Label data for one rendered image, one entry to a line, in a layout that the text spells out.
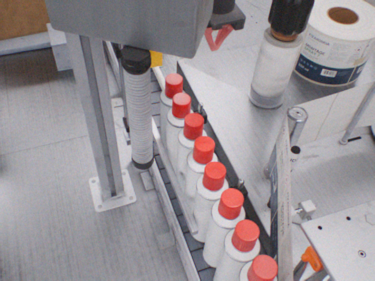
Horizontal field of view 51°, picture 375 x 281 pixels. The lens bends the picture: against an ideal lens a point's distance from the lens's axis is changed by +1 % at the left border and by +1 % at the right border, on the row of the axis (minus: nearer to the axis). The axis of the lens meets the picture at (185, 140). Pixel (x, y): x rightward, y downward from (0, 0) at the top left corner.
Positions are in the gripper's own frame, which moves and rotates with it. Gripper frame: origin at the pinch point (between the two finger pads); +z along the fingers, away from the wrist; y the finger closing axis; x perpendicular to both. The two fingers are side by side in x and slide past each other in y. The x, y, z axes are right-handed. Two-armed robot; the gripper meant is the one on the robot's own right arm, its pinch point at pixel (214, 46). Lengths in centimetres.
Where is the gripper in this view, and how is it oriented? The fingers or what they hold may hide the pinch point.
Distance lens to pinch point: 80.0
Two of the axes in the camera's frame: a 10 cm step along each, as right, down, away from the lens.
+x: -9.4, 2.6, -2.3
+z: -0.2, 6.2, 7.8
